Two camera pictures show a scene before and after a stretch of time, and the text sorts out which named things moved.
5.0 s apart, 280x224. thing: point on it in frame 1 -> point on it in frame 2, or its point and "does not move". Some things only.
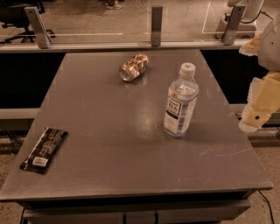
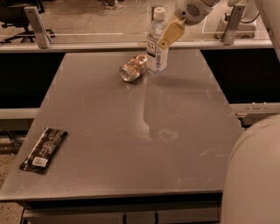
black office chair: [12, 12] does not move
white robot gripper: [270, 48] -> [191, 11]
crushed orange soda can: [133, 66] does not move
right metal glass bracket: [235, 18] does not move
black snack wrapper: [41, 156] does not move
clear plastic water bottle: [182, 96] -> [157, 58]
